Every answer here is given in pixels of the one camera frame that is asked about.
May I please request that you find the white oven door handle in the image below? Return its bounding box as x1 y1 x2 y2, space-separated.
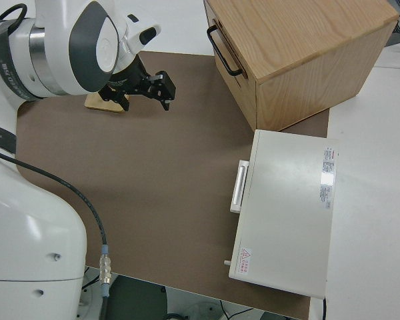
229 160 251 214

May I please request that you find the small wooden block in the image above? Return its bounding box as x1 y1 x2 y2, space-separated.
84 93 131 115

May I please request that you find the brown table mat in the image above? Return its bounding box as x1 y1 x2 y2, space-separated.
15 50 331 316

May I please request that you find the light wooden cabinet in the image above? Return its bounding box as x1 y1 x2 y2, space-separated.
203 0 399 133

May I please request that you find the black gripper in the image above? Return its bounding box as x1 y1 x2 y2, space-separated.
99 59 178 113

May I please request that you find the white toaster oven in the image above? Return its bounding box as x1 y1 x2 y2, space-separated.
222 129 341 299

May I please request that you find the black cabinet handle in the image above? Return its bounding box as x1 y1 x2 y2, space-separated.
206 25 248 78

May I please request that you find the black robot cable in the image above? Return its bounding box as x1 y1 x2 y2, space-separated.
0 3 113 320

